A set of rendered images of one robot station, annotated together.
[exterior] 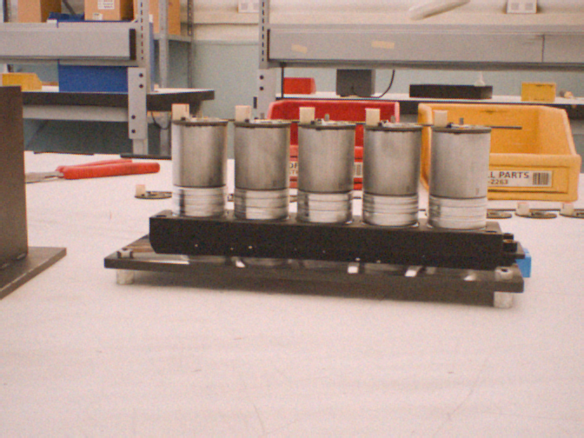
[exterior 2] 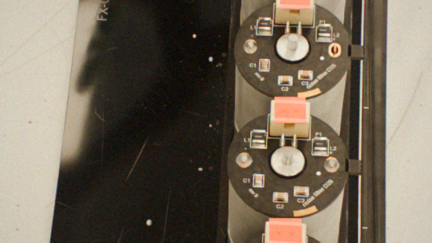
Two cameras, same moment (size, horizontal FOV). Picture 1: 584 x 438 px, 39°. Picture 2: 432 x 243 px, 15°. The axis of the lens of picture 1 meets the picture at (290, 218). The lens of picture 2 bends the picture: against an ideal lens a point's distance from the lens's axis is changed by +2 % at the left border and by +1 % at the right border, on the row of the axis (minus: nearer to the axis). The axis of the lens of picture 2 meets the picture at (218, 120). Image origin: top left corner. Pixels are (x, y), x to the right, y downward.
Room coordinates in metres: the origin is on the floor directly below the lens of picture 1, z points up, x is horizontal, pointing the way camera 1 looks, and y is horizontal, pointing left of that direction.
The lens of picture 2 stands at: (0.31, -0.20, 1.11)
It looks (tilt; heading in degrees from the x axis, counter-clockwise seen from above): 60 degrees down; 83
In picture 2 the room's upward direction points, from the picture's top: straight up
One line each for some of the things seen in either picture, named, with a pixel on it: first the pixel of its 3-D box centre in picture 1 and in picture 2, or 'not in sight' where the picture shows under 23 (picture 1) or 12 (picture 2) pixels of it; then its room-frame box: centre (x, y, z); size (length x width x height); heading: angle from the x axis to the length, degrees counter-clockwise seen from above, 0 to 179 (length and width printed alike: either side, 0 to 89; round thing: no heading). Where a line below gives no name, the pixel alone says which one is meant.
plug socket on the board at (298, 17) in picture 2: (308, 115); (294, 9); (0.35, -0.01, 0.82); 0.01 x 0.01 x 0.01; 80
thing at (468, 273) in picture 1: (317, 262); (209, 170); (0.34, -0.01, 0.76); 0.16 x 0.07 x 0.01; 80
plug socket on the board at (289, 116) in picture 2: (374, 116); (289, 122); (0.35, -0.03, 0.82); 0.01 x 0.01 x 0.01; 80
